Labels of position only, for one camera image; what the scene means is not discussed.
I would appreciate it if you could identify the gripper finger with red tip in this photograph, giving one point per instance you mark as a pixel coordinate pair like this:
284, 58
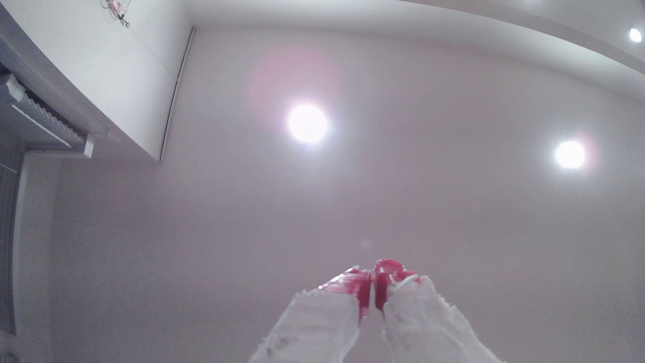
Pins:
428, 327
312, 327

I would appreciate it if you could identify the white slatted window blind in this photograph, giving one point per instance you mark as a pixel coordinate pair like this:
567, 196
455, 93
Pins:
40, 123

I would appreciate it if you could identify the round recessed ceiling light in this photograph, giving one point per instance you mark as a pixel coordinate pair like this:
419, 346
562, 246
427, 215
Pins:
635, 35
570, 155
307, 123

